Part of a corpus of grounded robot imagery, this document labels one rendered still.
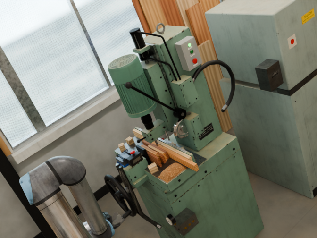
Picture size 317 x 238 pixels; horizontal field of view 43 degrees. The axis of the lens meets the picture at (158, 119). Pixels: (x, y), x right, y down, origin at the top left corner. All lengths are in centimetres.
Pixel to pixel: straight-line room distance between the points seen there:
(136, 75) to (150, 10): 153
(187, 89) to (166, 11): 162
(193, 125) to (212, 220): 65
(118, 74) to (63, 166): 64
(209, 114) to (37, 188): 119
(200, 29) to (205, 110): 152
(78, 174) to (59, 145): 181
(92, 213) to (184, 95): 78
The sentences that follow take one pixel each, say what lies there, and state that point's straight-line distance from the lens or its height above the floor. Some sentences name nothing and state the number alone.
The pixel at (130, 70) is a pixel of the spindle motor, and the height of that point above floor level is 147.
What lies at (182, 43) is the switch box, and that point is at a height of 148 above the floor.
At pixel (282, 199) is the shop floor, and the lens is 316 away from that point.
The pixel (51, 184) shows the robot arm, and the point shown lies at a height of 137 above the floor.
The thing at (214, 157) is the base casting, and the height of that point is 78.
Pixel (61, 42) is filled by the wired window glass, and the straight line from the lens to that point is 343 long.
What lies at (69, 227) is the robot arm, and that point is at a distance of 168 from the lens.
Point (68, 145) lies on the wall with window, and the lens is 354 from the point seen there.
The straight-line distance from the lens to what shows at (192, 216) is 233.
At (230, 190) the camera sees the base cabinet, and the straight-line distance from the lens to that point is 259.
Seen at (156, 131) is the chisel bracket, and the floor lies 105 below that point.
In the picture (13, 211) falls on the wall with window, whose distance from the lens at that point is 359.
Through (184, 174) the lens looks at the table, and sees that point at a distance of 219.
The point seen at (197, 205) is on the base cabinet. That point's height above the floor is 57.
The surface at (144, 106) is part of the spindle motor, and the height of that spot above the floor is 125.
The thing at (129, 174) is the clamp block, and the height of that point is 94.
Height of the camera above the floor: 218
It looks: 28 degrees down
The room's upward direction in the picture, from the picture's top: 22 degrees counter-clockwise
